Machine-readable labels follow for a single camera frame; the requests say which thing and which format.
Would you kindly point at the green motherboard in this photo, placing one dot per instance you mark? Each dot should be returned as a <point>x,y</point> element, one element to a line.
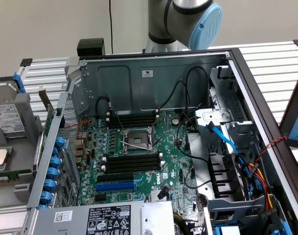
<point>144,181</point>

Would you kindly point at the grey power supply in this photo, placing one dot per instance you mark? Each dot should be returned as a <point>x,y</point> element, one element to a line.
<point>65,220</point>

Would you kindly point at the green RAM stick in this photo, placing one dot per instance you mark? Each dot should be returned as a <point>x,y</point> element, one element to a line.
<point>4,176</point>

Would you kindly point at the black box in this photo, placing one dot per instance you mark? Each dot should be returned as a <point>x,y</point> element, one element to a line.
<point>90,46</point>

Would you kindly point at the black fan duct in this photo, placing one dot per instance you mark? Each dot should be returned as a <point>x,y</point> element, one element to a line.
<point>225,173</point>

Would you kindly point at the open PC case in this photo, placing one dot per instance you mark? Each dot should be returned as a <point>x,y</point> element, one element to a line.
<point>114,85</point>

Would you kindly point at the grey parts rack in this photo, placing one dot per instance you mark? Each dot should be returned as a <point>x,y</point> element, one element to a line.
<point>21,151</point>

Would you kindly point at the silver coin battery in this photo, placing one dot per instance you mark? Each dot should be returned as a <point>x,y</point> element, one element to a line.
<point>175,121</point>

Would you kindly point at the laptop screen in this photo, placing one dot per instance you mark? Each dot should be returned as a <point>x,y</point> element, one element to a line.
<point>296,115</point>

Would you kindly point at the long black expansion slot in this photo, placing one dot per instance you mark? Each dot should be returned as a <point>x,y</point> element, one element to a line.
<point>116,177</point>

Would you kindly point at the short black expansion slot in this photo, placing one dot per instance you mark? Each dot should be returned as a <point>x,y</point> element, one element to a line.
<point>100,197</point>

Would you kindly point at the metal locking lever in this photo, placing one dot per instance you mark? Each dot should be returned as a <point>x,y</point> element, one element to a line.
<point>118,117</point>
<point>136,145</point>

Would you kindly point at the silver hard disk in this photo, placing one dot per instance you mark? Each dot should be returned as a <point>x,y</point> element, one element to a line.
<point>7,117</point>

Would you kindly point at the silver disk bay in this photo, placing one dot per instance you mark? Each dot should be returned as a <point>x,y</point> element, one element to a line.
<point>212,116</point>

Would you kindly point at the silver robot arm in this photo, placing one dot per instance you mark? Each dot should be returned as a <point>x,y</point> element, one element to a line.
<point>163,22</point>

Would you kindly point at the white label sticker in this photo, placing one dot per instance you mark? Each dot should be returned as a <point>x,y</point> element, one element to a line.
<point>147,73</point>

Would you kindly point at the blue disk caddy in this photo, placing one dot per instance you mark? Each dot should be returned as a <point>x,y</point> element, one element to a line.
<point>226,230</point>

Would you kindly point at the green graphics card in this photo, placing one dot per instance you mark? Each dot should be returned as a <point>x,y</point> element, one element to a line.
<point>49,117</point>

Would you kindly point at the black angled plug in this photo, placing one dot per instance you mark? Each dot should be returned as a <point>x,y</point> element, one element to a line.
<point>163,192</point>

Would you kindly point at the RAM slot white latches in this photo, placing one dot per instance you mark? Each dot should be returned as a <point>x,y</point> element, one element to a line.
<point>131,121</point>
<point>134,169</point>
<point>131,115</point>
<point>134,160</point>

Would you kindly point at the CPU socket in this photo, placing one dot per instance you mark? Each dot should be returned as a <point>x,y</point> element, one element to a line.
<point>136,140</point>

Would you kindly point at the blue card clip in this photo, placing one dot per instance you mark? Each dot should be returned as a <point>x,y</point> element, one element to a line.
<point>55,162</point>
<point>42,207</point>
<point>46,197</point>
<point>55,151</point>
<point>49,184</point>
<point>60,142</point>
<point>52,173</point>

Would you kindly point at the blue expansion slot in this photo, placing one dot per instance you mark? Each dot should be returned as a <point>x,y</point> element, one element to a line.
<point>114,187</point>

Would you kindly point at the silver port block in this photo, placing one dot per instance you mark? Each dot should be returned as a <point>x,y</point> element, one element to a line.
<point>81,145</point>
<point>82,137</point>
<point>79,156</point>

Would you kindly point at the silver chipset heatsink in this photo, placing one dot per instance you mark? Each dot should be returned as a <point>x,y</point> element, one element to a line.
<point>156,195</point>

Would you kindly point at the blue disk rail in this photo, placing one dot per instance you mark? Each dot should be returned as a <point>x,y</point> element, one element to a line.
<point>18,82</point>

